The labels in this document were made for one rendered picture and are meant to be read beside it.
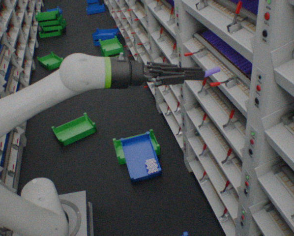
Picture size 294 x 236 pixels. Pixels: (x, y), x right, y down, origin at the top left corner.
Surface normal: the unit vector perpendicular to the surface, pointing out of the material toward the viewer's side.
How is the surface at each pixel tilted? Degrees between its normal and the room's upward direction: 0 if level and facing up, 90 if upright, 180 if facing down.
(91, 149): 0
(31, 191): 8
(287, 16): 90
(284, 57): 90
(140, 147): 20
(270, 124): 90
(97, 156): 0
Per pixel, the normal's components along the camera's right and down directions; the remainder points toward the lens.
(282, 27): 0.24, 0.56
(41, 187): 0.07, -0.82
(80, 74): 0.22, 0.25
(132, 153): -0.03, -0.56
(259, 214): -0.40, -0.69
